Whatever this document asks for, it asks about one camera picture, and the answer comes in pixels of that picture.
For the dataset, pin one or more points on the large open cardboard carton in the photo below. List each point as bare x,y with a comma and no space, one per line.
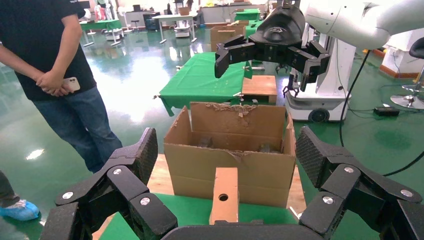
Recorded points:
232,172

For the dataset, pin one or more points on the small cardboard box with hole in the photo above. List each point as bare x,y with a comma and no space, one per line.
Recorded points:
225,182

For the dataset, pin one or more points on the person in taupe trousers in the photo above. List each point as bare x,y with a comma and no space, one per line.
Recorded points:
20,211

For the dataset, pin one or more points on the white wheeled cart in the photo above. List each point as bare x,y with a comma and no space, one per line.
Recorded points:
182,30
114,34

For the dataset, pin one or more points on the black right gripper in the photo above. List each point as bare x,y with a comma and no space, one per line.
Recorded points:
278,33

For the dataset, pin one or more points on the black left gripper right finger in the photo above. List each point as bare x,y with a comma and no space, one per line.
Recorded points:
348,192

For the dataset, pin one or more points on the black power adapter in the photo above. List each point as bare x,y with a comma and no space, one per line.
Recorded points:
386,111

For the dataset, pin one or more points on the green cloth covered table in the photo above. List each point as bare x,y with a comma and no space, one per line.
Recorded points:
248,15
253,28
102,24

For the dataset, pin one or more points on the black storage crate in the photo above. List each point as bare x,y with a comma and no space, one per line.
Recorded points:
151,21

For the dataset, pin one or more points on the person in black t-shirt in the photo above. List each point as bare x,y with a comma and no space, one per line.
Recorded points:
39,33

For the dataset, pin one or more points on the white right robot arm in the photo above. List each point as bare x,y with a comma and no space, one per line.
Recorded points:
348,20

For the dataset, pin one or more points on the black stool with chrome base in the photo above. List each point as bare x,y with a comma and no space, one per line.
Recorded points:
410,99

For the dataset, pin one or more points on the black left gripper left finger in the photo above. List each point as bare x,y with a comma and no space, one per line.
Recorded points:
132,185

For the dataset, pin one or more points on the white wheeled robot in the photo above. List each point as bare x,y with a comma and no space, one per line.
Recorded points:
334,73

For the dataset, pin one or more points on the white smartphone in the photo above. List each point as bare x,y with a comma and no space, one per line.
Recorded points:
73,84

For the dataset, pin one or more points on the white table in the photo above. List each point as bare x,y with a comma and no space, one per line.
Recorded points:
175,16

